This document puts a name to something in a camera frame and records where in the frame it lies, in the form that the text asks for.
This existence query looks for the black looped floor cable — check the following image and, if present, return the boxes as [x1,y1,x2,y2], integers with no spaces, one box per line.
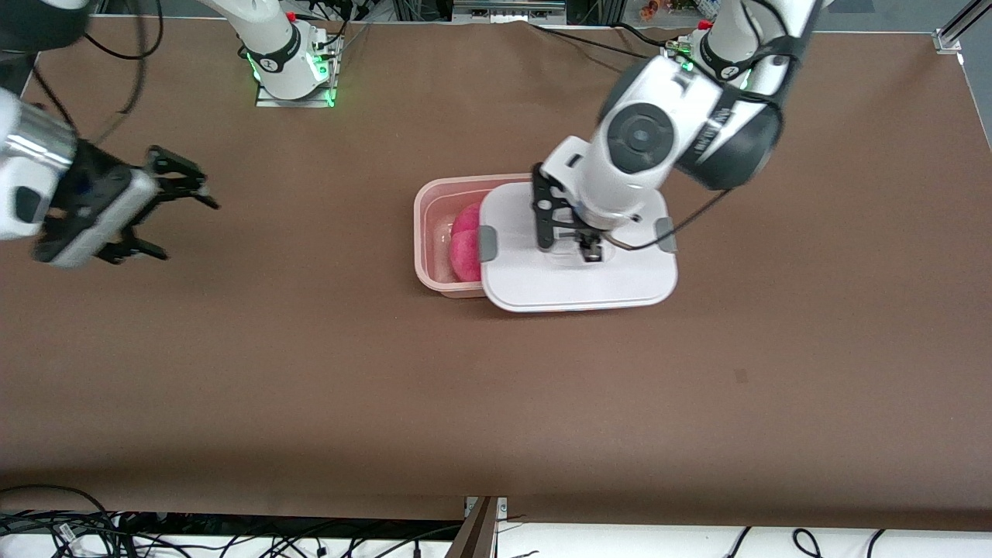
[0,484,119,543]

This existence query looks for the small metal bracket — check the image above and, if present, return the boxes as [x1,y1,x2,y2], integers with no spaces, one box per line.
[464,496,509,537]

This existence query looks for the long black table cable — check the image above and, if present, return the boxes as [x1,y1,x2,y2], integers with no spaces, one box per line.
[530,22,679,64]

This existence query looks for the pink plush toy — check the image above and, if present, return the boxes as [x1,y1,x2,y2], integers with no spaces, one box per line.
[450,202,486,283]

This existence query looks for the translucent plastic storage box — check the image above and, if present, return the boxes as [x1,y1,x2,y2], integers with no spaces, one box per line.
[413,176,537,300]

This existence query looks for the brown table cover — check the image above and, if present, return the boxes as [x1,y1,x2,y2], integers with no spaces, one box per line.
[0,17,992,532]

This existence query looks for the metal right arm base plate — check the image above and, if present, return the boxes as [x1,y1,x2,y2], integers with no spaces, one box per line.
[255,35,343,109]

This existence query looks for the aluminium frame profile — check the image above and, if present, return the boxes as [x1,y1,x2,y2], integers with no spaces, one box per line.
[933,0,992,55]

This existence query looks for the grey metal rail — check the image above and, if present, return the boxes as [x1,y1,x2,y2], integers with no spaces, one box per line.
[453,0,567,24]

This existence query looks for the white box lid grey latches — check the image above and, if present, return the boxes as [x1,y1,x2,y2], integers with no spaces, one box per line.
[478,180,678,314]

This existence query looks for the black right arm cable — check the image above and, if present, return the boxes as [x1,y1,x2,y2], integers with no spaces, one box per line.
[31,0,165,148]

